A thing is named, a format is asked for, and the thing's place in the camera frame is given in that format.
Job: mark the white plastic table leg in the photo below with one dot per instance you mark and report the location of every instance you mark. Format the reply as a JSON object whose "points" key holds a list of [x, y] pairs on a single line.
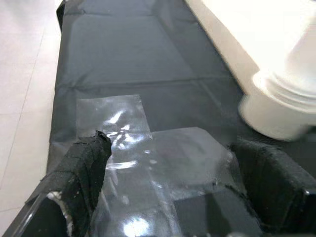
{"points": [[303, 56]]}

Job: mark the white plastic table top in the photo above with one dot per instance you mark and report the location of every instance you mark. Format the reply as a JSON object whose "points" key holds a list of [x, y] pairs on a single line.
{"points": [[234, 37]]}

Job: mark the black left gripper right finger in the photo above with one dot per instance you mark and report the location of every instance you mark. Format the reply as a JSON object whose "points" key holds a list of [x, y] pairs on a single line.
{"points": [[279, 185]]}

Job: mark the wide clear tape patch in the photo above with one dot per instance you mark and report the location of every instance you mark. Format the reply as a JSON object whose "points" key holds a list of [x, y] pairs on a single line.
{"points": [[153, 160]]}

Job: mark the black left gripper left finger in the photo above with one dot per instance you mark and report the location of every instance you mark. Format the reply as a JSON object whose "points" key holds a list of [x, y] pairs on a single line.
{"points": [[74, 172]]}

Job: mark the black tablecloth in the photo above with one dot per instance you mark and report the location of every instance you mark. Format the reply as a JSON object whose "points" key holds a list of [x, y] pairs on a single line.
{"points": [[123, 49]]}

